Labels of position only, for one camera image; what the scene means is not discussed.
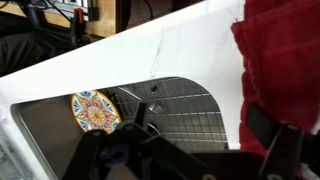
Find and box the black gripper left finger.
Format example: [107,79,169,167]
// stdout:
[62,103,214,180]

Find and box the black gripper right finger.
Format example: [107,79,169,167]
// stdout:
[246,104,320,180]

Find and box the red towel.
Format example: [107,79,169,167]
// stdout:
[231,0,320,155]

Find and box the colorful decorated plate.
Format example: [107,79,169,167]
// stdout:
[71,90,121,134]

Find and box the stainless steel sink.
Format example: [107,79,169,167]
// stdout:
[9,76,231,180]

